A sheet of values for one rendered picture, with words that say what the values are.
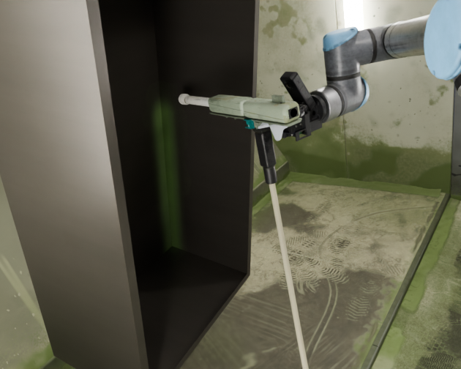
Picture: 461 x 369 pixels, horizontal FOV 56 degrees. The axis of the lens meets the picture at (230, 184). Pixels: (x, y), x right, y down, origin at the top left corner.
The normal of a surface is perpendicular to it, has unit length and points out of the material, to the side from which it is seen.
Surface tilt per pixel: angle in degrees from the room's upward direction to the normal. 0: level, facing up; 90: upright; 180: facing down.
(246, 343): 0
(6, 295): 57
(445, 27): 84
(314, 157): 90
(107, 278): 90
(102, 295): 90
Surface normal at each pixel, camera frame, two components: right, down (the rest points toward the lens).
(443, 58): -0.99, 0.11
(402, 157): -0.56, 0.44
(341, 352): -0.18, -0.89
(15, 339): 0.58, -0.40
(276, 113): -0.79, 0.38
